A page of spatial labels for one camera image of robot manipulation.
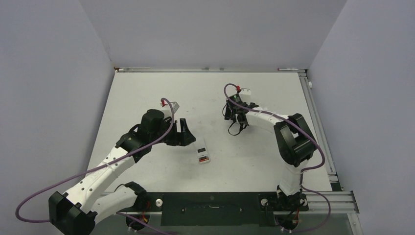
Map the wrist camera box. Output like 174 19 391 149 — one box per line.
238 88 252 104
161 100 180 113

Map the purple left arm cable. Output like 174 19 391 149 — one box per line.
15 97 176 224

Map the aluminium rail right edge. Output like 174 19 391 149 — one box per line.
298 70 339 183

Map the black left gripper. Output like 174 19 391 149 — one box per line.
150 118 195 146

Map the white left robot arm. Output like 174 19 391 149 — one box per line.
48 109 196 235

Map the aluminium rail edge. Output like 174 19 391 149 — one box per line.
115 67 307 73
298 70 339 183

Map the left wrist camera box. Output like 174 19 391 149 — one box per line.
161 100 180 113

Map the white remote control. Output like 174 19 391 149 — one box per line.
194 137 210 164

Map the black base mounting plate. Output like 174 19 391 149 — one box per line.
123 192 309 227

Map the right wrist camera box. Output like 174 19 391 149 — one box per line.
238 88 252 104

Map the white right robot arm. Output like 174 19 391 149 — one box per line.
225 94 317 210

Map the aluminium rail back edge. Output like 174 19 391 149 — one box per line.
115 67 307 73

